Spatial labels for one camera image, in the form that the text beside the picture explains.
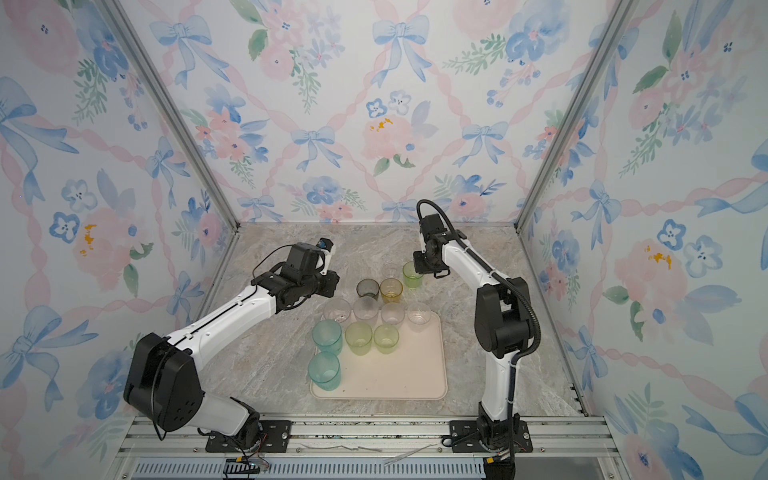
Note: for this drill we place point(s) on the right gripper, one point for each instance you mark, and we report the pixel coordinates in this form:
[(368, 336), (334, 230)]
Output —
[(417, 256)]

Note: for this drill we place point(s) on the yellow glass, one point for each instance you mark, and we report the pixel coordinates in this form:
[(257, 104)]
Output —
[(391, 290)]

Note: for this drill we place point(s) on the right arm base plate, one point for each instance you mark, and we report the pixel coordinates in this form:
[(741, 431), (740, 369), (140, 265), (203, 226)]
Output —
[(491, 437)]

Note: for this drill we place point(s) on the clear smooth tall tumbler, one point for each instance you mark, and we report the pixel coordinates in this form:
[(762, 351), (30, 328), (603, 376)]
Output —
[(366, 309)]

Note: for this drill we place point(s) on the left aluminium corner post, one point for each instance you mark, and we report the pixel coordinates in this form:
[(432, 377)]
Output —
[(117, 19)]

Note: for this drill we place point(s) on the small clear glass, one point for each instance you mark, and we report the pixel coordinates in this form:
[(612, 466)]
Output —
[(391, 270)]

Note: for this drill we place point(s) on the aluminium front rail frame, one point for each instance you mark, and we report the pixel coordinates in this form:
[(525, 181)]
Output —
[(370, 447)]

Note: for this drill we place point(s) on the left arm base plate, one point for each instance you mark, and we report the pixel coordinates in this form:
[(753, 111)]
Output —
[(263, 436)]

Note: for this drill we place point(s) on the teal textured tumbler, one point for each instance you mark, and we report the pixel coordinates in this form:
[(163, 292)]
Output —
[(324, 370), (327, 336)]

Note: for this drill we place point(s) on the frosted clear tumbler back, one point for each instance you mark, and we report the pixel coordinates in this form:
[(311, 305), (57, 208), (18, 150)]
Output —
[(393, 314)]

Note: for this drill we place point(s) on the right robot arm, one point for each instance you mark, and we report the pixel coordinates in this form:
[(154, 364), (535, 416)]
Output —
[(505, 324)]

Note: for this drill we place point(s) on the light green textured tumbler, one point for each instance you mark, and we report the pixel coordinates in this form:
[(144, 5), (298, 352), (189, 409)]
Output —
[(359, 337), (386, 338)]

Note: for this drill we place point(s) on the bright green smooth tumbler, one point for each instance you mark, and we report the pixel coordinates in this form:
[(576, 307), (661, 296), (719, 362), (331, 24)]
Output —
[(412, 279)]

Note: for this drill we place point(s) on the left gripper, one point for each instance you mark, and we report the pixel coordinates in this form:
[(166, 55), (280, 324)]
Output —
[(332, 279)]

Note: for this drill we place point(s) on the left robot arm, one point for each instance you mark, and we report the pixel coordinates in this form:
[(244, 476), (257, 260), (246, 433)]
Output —
[(163, 381)]

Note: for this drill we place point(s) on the beige plastic tray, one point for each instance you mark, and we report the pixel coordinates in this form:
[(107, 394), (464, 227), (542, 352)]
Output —
[(415, 370)]

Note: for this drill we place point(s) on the right aluminium corner post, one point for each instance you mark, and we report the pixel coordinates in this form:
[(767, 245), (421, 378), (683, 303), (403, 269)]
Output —
[(608, 41)]

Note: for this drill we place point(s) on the dark grey glass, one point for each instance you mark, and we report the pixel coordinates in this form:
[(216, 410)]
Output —
[(368, 288)]

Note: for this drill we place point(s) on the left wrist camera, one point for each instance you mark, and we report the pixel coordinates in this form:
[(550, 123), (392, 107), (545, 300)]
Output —
[(326, 247)]

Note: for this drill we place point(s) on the aluminium corner post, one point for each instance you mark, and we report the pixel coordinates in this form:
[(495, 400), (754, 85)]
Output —
[(117, 19), (608, 41)]

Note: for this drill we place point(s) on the clear textured tumbler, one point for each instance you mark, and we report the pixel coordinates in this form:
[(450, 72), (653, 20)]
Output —
[(338, 310)]

